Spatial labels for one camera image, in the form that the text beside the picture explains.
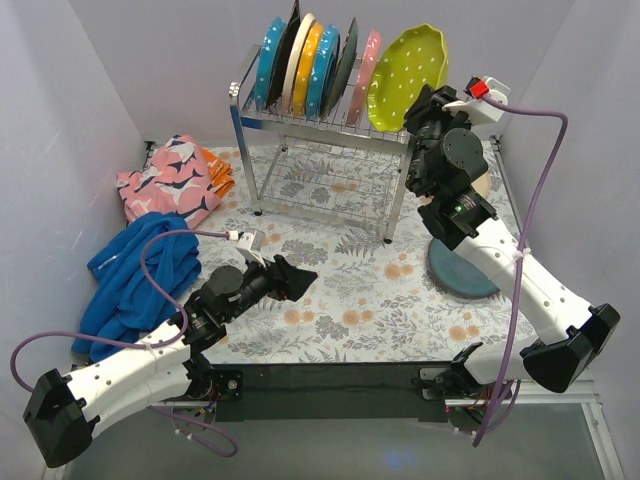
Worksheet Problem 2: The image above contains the lime green dotted plate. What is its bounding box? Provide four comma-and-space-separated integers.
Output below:
367, 24, 449, 133

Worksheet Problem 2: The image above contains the beige plate with sprig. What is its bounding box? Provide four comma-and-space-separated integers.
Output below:
471, 172, 491, 199

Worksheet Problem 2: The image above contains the pink dotted plate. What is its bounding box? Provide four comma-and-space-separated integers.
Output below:
345, 30, 382, 126

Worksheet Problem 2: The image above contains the teal floral plate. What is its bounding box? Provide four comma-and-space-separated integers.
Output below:
426, 239, 500, 300

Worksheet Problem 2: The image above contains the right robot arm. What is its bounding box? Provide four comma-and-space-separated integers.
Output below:
404, 79, 620, 398

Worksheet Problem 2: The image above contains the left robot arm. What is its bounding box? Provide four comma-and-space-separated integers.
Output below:
23, 255, 318, 468

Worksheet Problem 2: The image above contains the steel dish rack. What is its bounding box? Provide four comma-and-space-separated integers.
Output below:
229, 45, 414, 243

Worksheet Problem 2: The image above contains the floral table mat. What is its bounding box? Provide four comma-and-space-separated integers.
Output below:
199, 147, 511, 363

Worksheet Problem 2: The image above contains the dark green brown plate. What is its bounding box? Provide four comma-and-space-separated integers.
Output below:
323, 17, 359, 118

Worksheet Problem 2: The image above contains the orange cloth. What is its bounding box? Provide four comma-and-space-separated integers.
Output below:
201, 148, 235, 198

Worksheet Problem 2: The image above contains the blue dotted plate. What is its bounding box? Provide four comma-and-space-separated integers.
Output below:
254, 17, 286, 111
305, 24, 340, 119

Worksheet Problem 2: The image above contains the orange dotted plate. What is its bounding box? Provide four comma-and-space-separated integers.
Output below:
292, 23, 324, 118

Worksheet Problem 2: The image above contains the cream white plate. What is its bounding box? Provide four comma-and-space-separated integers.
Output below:
280, 13, 316, 115

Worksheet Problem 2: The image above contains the pink whale pattern cloth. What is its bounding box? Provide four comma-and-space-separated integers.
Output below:
116, 135, 223, 229

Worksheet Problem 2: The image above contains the black square plate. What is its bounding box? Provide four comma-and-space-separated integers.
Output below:
266, 0, 301, 109

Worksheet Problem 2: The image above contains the blue fleece cloth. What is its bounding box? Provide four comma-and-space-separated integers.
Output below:
79, 212, 201, 343

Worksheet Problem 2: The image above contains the leftmost blue dotted plate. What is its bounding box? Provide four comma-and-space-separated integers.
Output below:
254, 17, 286, 111

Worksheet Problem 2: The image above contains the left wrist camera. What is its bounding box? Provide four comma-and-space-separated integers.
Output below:
236, 230, 266, 266

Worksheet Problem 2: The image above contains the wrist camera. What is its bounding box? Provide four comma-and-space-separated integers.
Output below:
236, 230, 266, 266
443, 76, 511, 125

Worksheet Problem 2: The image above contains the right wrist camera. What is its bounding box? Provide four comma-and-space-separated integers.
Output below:
443, 76, 511, 125

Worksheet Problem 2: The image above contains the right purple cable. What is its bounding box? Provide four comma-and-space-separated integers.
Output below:
472, 97, 571, 449

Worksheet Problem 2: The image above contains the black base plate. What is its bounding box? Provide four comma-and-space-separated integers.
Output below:
209, 361, 462, 422

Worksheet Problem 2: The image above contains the aluminium frame rail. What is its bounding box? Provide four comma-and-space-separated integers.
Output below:
515, 368, 601, 404

